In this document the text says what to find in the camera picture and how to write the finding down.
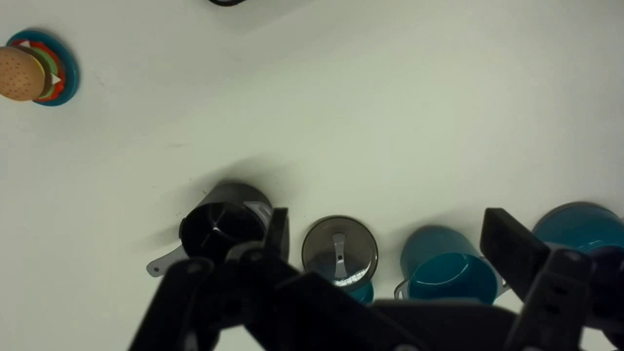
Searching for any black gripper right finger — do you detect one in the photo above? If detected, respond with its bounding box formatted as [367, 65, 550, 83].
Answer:
[480, 206, 624, 351]

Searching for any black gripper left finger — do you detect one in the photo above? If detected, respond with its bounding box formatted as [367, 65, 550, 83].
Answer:
[129, 206, 417, 351]

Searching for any black glass lid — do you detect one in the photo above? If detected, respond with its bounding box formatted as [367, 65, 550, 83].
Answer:
[300, 214, 380, 288]

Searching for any teal round pot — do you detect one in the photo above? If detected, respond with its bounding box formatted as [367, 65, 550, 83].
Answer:
[530, 198, 624, 255]

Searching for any teal green pot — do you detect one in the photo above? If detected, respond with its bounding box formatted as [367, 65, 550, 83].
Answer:
[394, 223, 511, 305]

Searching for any teal round plate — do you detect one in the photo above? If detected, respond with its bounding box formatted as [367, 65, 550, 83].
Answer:
[6, 26, 82, 108]

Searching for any toy burger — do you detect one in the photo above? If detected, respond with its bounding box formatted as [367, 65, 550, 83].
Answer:
[0, 38, 66, 104]

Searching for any black pot with grey handle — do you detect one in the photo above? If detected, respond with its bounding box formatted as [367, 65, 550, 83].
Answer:
[144, 179, 275, 278]

